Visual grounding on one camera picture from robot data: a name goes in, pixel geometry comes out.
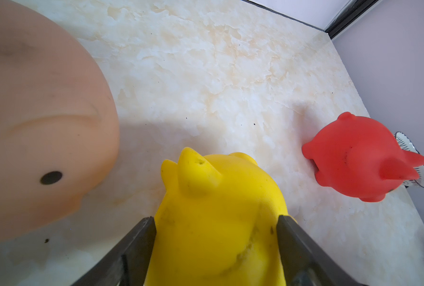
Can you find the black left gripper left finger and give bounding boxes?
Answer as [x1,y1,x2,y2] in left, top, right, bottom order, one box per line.
[74,217,157,286]

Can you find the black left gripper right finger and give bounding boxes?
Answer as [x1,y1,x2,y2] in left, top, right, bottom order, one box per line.
[276,215,361,286]

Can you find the yellow piggy bank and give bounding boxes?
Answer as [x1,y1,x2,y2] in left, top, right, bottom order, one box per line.
[145,147,288,286]

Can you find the pink piggy bank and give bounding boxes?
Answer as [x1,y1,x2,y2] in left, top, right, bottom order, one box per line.
[0,1,119,242]

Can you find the red piggy bank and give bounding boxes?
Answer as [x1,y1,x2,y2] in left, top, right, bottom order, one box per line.
[301,112,424,203]

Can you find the white sink strainer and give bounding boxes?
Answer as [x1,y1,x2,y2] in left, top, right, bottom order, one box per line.
[394,131,424,188]

